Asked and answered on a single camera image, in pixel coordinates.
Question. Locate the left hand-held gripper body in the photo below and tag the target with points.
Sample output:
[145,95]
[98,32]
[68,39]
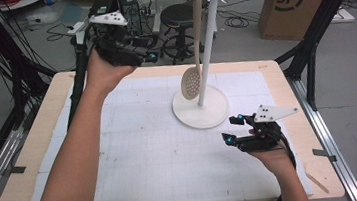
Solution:
[115,48]

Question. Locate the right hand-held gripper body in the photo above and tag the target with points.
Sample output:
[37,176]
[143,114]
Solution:
[264,136]

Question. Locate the white hook stand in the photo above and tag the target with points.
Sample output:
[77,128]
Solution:
[206,109]

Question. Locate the beige slotted spoon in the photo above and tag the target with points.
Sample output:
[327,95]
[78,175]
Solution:
[191,80]

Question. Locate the person's right hand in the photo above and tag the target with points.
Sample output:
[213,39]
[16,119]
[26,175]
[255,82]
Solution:
[273,159]

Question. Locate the person's left hand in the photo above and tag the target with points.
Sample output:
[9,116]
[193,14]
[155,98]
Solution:
[106,73]

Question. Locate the black computer tower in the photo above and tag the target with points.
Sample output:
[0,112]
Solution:
[130,11]
[102,4]

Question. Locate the white metal pole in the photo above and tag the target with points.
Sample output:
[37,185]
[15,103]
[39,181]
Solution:
[156,9]

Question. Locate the white power strip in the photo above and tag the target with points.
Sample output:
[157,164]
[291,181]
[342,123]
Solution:
[75,28]

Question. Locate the black round stool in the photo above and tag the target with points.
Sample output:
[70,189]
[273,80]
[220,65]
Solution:
[180,16]

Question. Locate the white grid mat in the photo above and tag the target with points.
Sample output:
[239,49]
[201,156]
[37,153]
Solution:
[180,167]

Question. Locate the black tape strip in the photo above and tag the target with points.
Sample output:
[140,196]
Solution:
[323,154]
[15,170]

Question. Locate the thin wooden stick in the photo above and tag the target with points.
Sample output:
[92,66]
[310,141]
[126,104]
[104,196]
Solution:
[316,182]

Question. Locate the large cardboard box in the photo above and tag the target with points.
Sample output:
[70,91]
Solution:
[297,4]

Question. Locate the black metal frame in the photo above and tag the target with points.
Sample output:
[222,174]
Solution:
[12,64]
[319,25]

